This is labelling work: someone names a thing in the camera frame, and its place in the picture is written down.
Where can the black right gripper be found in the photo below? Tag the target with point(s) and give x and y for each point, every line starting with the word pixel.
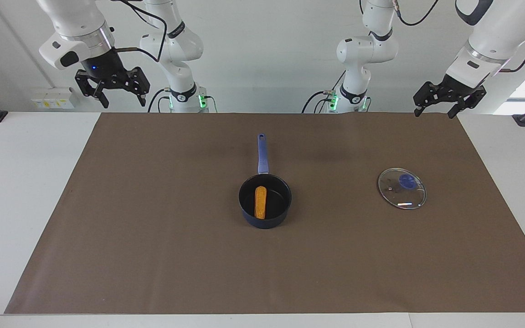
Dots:
pixel 105 68

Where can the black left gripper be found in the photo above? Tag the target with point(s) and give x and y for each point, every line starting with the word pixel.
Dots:
pixel 458 86

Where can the glass lid with blue knob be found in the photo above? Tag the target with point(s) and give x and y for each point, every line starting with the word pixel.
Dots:
pixel 404 198

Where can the yellow toy corn cob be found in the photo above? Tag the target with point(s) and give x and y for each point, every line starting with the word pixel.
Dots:
pixel 260 202

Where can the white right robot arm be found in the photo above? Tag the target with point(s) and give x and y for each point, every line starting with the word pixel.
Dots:
pixel 78 23

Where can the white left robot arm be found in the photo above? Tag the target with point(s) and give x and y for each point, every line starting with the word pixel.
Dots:
pixel 495 41

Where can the brown table mat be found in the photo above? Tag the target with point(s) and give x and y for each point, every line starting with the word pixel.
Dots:
pixel 153 255

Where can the white wall socket box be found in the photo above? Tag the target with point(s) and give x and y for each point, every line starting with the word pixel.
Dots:
pixel 53 98

